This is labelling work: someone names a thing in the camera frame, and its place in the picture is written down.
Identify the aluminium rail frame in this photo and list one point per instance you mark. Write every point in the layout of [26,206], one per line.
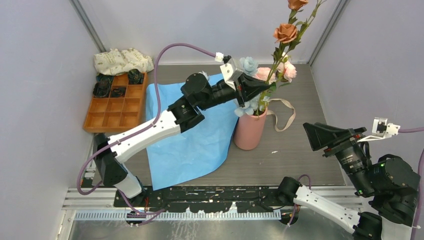
[102,215]

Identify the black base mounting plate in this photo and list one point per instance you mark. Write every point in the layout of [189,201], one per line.
[211,199]

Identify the cream patterned cloth bag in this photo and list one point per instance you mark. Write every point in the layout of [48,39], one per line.
[117,62]

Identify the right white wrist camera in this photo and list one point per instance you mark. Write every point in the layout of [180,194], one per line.
[381,129]

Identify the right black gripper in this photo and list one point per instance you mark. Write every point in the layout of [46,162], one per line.
[319,133]

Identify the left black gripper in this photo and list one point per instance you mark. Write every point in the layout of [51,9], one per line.
[246,87]

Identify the pink peony flower stem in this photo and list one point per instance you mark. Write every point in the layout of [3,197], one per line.
[284,71]

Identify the light blue flower stem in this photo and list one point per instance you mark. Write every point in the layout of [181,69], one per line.
[249,67]

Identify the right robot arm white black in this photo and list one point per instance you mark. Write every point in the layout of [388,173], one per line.
[394,189]

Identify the flower bouquet blue paper wrap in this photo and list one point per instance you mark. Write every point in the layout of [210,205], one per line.
[195,153]

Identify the dark rolled sock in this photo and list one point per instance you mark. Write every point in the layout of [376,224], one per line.
[135,77]
[101,89]
[118,92]

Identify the dark rolled sock left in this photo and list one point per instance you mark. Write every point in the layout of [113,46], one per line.
[101,89]

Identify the pink cylindrical vase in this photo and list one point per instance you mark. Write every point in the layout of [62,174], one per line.
[249,130]

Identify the orange rose stem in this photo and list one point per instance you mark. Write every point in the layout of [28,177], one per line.
[266,95]
[296,4]

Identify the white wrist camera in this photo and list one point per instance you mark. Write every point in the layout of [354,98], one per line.
[231,69]
[381,129]

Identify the dark rolled sock top right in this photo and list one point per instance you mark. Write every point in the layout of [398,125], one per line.
[135,77]

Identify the orange compartment tray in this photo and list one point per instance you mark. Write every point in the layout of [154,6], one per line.
[116,115]

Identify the beige ribbon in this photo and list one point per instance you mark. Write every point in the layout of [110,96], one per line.
[290,114]

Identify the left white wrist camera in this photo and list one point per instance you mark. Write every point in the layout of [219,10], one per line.
[231,69]

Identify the dark rolled sock middle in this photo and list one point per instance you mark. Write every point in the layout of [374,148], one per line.
[118,92]

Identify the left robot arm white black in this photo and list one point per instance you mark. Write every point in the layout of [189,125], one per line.
[184,114]

